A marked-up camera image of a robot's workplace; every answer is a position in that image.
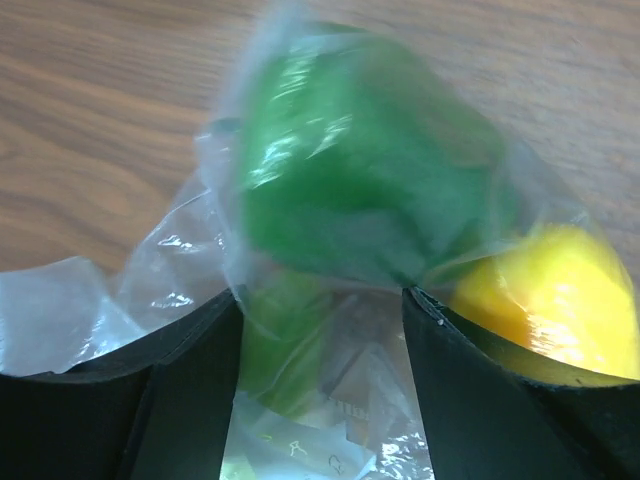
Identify orange fake fruit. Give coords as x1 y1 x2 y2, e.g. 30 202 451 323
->
450 224 639 380

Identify clear zip top bag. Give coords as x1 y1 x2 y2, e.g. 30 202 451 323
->
1 6 639 479

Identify white fake cauliflower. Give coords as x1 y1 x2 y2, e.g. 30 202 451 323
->
222 287 371 480

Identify green fake vegetable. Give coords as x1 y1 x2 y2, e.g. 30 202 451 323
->
234 22 516 291

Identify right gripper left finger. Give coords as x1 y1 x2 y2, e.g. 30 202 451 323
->
1 291 243 480

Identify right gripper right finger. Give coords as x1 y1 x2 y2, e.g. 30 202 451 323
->
402 289 639 479

